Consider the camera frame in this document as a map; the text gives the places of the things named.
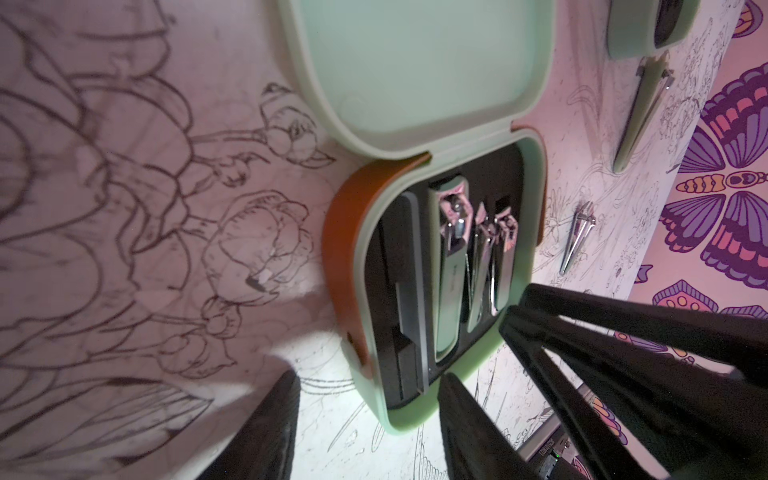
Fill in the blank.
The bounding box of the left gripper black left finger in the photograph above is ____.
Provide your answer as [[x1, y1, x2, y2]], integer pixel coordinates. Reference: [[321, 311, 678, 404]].
[[199, 370, 300, 480]]

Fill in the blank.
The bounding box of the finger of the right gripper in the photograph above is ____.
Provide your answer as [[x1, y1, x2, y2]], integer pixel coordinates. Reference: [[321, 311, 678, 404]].
[[499, 284, 767, 479]]

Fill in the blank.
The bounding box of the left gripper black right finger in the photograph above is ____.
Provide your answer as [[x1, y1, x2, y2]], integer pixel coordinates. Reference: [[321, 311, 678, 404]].
[[437, 373, 537, 479]]

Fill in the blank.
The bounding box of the slanted small nail clipper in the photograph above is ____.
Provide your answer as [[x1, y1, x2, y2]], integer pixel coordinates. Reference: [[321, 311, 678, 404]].
[[490, 207, 518, 315]]

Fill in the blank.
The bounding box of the green case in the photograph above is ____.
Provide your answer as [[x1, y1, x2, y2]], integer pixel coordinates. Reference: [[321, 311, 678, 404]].
[[607, 0, 701, 60], [278, 1, 557, 433]]

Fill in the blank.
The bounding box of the large green nail clipper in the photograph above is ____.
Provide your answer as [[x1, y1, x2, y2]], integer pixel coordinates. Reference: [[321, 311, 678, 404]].
[[427, 176, 474, 362]]

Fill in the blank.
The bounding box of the green circuit board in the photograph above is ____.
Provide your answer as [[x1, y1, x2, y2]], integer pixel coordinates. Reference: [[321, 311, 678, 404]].
[[528, 446, 571, 480]]

